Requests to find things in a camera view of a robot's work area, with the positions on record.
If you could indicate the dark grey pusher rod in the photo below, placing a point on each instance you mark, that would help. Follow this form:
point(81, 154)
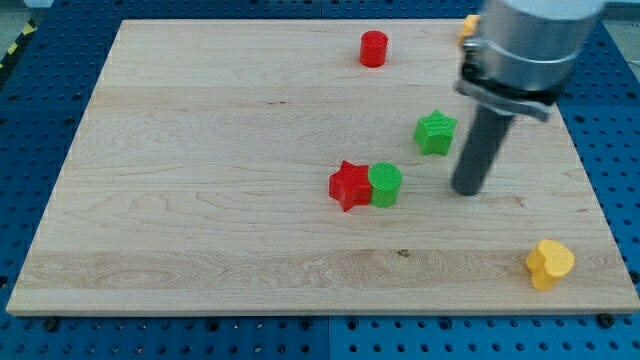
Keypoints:
point(482, 145)

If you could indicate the green star block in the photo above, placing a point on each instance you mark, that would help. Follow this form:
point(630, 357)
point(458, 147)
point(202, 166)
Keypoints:
point(434, 133)

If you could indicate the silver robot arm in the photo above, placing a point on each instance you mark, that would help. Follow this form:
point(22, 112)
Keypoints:
point(517, 61)

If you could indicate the yellow block behind arm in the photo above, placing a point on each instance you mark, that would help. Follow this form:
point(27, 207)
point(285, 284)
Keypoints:
point(468, 28)

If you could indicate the red star block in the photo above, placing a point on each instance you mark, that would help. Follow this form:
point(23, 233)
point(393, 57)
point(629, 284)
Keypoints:
point(350, 185)

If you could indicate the green cylinder block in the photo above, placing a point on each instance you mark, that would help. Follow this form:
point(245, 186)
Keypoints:
point(385, 180)

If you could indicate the red cylinder block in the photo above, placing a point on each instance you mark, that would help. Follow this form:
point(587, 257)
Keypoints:
point(373, 48)

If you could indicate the yellow heart block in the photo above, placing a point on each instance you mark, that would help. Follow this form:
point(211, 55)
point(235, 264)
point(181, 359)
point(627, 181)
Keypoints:
point(548, 263)

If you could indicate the wooden board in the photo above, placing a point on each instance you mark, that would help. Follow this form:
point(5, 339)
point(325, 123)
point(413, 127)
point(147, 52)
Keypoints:
point(197, 185)

